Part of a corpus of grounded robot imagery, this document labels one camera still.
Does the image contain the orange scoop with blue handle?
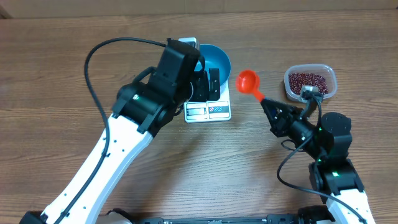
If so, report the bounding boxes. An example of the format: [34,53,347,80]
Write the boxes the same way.
[236,70,265,102]

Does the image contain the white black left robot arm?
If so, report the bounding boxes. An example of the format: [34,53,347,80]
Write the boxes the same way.
[21,37,206,223]

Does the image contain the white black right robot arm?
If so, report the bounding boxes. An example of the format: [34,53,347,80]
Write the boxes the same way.
[261,96,375,224]

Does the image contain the white digital kitchen scale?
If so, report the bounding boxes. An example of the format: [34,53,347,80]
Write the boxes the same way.
[183,82,231,123]

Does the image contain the teal plastic bowl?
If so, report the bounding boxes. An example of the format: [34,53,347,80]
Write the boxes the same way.
[200,44,231,86]

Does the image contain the red adzuki beans pile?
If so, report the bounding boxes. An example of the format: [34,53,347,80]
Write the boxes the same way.
[288,73,329,95]

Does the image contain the clear plastic container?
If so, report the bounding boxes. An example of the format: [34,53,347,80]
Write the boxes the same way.
[284,64,338,102]

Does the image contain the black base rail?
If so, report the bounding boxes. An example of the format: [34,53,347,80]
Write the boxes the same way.
[105,214,336,224]

